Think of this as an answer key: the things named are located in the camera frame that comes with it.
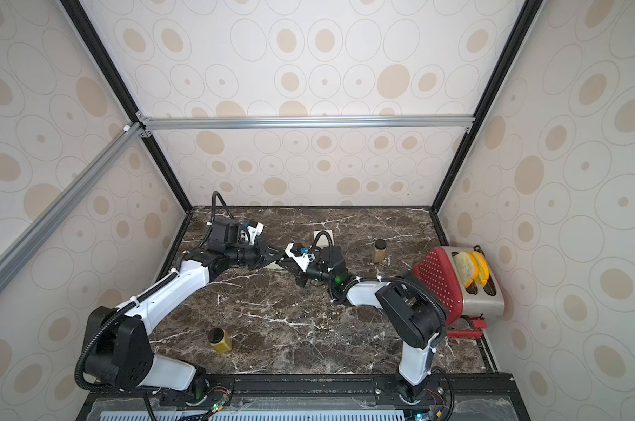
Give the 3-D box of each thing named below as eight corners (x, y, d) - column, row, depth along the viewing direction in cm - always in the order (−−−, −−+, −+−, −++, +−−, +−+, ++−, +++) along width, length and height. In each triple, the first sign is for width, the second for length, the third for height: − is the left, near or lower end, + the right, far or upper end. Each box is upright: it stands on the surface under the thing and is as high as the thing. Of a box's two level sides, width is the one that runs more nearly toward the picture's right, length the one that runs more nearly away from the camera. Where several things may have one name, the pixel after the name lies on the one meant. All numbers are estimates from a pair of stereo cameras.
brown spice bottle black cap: (371, 263, 104) (376, 248, 96) (373, 253, 107) (377, 238, 99) (381, 265, 103) (385, 250, 95) (382, 255, 106) (386, 239, 98)
